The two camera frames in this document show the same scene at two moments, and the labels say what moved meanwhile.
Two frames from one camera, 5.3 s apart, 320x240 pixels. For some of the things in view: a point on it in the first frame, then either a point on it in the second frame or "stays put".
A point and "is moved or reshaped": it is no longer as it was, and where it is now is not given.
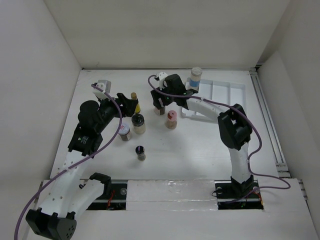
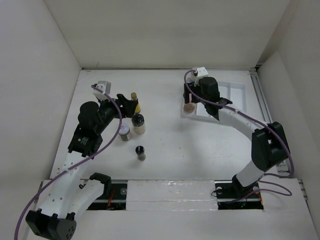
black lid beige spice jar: (138, 123) stays put
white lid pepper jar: (124, 133) stays put
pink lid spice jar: (171, 121) is moved or reshaped
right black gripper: (156, 96) → (186, 96)
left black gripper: (127, 105) stays put
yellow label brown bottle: (134, 96) stays put
